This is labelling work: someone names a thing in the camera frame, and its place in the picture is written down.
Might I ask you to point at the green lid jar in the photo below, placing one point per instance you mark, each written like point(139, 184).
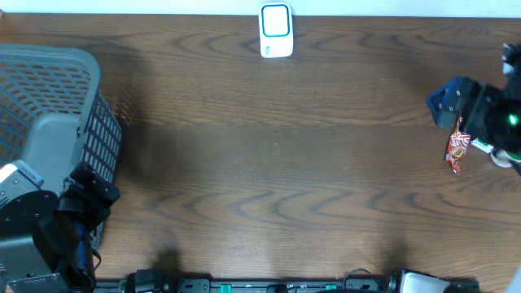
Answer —
point(504, 159)

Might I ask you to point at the white barcode scanner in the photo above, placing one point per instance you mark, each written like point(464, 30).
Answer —
point(276, 30)

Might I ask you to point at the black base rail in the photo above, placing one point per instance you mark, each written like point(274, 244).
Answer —
point(356, 281)

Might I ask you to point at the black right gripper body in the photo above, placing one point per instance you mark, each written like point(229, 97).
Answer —
point(496, 119)

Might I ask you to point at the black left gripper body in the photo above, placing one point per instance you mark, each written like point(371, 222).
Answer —
point(87, 199)

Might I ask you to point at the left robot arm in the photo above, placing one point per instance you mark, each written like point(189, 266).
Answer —
point(46, 243)

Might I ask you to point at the white green toothpaste box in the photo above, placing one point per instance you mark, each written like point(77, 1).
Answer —
point(483, 146)

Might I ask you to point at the grey plastic shopping basket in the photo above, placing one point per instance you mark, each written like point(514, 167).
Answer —
point(53, 118)

